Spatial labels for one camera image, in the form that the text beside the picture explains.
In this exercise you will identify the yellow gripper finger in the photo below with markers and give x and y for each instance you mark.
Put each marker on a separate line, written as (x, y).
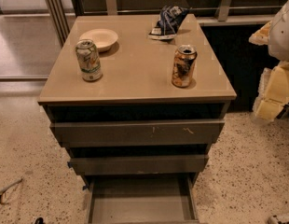
(273, 92)
(260, 37)

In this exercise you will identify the orange soda can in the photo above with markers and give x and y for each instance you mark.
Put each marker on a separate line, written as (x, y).
(183, 65)

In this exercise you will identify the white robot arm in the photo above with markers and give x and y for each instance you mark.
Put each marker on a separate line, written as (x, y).
(278, 39)

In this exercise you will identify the grey drawer cabinet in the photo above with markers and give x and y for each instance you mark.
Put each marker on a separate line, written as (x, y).
(136, 85)

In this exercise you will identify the open bottom grey drawer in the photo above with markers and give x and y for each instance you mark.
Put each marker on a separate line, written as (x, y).
(142, 199)

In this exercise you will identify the green white soda can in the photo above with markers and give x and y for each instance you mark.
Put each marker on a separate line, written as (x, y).
(88, 60)

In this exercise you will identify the middle grey drawer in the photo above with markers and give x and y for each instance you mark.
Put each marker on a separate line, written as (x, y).
(139, 165)

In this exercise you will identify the top grey drawer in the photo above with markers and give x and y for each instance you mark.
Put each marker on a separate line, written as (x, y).
(137, 133)

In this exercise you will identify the wooden metal railing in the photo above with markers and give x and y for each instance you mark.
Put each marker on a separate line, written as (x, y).
(209, 12)

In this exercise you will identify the blue chip bag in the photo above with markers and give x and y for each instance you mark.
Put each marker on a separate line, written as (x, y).
(169, 20)

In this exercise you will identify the white object bottom right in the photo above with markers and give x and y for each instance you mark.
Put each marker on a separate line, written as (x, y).
(279, 219)

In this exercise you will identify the white shallow bowl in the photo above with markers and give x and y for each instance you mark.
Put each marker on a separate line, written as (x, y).
(103, 39)

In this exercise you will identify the small black floor object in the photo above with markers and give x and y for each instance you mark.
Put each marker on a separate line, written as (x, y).
(39, 220)

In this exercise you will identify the dark object by wall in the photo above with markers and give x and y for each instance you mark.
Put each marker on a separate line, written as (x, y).
(284, 112)

